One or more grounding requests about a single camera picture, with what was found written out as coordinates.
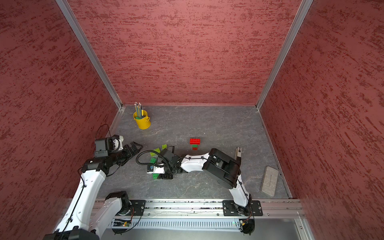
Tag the pencils in cup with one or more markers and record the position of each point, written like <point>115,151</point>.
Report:
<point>139,110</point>

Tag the right corner aluminium post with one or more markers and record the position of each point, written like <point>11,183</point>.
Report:
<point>291,35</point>

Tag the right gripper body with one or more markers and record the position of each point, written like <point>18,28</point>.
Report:
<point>169,170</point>

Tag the dark green 2x4 brick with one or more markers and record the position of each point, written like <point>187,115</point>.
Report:
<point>157,176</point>

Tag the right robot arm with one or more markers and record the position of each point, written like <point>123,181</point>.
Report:
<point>222,168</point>

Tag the corner aluminium post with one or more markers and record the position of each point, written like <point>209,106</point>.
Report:
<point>82,38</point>
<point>291,35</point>

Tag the red 2x4 brick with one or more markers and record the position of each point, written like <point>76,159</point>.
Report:
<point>195,141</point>

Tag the aluminium front rail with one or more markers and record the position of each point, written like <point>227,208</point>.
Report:
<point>214,208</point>

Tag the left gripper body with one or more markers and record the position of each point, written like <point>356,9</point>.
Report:
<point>120,156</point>

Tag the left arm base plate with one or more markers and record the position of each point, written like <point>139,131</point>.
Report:
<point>133,208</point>

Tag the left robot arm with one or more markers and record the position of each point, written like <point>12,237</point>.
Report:
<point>77,223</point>

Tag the lime 2x4 brick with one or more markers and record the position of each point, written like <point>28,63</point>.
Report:
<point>155,152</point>

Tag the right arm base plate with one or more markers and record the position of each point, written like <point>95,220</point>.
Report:
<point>253,209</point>

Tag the left corner aluminium post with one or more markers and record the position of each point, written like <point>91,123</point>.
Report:
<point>82,38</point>

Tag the yellow pencil cup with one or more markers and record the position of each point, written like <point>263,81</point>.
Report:
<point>143,123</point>

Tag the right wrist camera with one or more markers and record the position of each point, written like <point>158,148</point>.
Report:
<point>152,169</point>

